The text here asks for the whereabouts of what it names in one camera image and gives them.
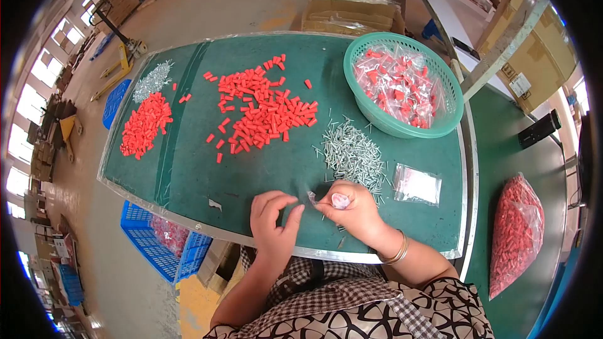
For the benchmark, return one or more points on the person's left hand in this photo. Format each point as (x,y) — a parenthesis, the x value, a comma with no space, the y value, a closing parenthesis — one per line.
(271,235)

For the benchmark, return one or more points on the person's right hand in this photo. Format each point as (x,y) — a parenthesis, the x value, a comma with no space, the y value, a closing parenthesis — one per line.
(360,216)

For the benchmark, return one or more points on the person's right thumb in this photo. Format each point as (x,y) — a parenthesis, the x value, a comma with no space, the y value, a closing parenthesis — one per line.
(326,210)

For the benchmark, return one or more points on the person's left fingers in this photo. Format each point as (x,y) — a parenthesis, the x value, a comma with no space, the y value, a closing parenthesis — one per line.
(260,205)

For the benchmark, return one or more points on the person's left thumb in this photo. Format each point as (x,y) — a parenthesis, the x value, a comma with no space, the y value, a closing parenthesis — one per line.
(295,219)

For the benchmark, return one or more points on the person's right fingers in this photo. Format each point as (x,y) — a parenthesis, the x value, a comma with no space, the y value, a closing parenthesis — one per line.
(351,190)

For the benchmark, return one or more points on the person's left index finger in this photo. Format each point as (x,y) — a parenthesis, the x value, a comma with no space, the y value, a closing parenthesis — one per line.
(282,199)

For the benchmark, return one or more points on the small clear plastic bag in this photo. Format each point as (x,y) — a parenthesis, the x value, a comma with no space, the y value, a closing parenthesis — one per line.
(340,201)

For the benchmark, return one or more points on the large pile of silver screws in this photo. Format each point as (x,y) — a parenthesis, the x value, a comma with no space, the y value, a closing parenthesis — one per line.
(353,153)

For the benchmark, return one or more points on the white paper scrap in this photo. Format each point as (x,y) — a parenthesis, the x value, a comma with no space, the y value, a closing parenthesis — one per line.
(215,205)

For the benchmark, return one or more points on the stack of empty clear bags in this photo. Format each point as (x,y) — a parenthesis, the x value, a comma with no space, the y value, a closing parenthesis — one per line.
(417,184)

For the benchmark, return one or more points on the green plastic basket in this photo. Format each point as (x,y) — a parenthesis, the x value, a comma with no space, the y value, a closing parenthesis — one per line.
(367,108)

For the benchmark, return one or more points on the large pile of red plugs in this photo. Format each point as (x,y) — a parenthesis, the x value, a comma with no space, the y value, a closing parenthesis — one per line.
(264,113)

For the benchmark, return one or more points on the person's body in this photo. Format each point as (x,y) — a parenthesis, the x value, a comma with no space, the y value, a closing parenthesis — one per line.
(358,310)

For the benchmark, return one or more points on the blue crate with packets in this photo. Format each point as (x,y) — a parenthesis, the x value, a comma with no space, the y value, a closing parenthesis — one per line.
(155,240)

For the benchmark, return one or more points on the pile of filled clear packets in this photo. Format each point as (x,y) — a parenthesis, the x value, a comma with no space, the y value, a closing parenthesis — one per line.
(400,87)

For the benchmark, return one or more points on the small pile of red plugs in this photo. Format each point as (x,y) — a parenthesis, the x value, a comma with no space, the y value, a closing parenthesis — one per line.
(143,125)

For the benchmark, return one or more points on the small pile of silver screws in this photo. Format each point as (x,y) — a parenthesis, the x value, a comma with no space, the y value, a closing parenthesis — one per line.
(151,81)

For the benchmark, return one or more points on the big sack of red plugs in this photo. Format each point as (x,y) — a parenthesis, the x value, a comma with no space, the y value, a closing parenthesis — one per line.
(516,235)

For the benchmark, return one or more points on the green side table mat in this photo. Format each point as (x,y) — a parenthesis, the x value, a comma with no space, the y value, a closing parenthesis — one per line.
(523,174)

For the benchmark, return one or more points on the open cardboard box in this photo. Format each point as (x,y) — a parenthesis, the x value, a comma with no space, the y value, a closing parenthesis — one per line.
(351,14)

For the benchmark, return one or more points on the blue plastic crate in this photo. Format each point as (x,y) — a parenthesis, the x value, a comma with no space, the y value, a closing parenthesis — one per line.
(114,103)

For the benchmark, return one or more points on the black cylindrical device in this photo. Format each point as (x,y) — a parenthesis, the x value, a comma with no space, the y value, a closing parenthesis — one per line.
(539,129)

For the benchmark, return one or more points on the long white table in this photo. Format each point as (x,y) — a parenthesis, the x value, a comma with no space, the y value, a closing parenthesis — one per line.
(447,14)

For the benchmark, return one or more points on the yellow pallet jack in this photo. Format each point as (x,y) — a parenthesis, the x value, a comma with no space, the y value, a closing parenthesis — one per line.
(123,54)

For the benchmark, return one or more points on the grey metal beam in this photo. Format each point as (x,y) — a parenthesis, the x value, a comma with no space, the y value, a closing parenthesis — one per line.
(504,47)

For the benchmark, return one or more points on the large cardboard cartons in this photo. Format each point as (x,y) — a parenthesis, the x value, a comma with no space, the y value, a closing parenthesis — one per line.
(541,61)

